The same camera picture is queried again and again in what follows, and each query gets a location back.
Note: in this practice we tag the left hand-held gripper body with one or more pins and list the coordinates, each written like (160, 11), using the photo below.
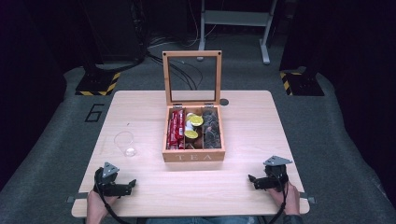
(107, 182)

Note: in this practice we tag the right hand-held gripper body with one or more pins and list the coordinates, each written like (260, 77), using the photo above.
(275, 174)

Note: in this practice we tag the person's left hand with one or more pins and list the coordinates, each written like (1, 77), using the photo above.
(99, 202)

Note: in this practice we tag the clear glass cup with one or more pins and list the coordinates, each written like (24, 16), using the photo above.
(125, 143)

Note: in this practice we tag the pile of dark tea bags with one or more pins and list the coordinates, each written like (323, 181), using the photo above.
(211, 130)

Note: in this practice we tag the red stick packet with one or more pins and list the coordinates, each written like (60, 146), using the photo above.
(180, 127)
(172, 130)

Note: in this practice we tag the person's legs in jeans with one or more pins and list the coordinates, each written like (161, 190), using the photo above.
(202, 220)

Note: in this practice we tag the wooden tea box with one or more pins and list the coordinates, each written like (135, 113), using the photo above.
(193, 155)

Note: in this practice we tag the white creamer capsule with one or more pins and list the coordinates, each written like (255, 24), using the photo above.
(189, 126)

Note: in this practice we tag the dark round table grommet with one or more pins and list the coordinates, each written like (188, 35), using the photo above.
(224, 101)

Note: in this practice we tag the black stand with striped base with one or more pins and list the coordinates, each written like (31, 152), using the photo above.
(300, 84)
(99, 84)

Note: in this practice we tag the white metal stand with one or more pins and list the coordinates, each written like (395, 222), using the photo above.
(233, 18)

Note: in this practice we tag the grey table bracket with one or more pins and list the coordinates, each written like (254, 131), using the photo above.
(307, 198)
(77, 197)

